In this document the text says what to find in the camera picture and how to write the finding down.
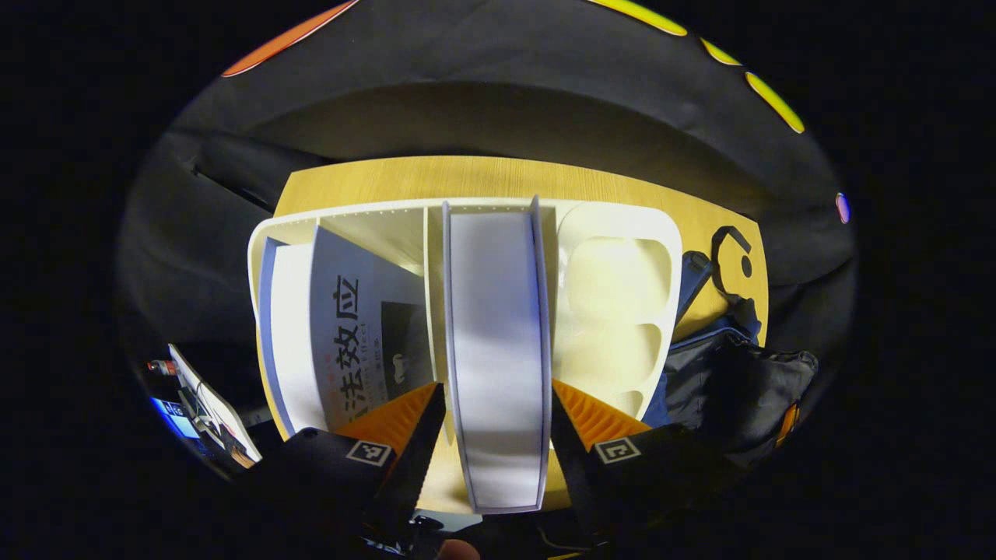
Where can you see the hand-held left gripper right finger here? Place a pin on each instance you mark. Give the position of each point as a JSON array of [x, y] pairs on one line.
[[572, 459]]

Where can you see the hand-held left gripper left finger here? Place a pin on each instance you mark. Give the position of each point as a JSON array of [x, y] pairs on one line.
[[412, 459]]

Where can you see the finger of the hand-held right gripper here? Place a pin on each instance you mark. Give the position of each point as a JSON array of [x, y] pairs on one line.
[[787, 424]]

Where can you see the blue schoolbag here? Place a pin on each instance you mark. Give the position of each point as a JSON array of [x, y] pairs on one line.
[[739, 389]]

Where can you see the white cover book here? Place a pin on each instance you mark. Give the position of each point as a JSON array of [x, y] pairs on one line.
[[498, 327]]

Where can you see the blue and grey cover book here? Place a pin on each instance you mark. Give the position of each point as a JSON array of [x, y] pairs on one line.
[[358, 311]]

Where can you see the white bookshelf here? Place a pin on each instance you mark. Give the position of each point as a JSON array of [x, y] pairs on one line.
[[615, 280]]

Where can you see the white panel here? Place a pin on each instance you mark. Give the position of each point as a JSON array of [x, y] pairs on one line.
[[218, 412]]

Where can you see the blue lit screen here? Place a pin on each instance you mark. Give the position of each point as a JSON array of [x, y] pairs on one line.
[[175, 420]]

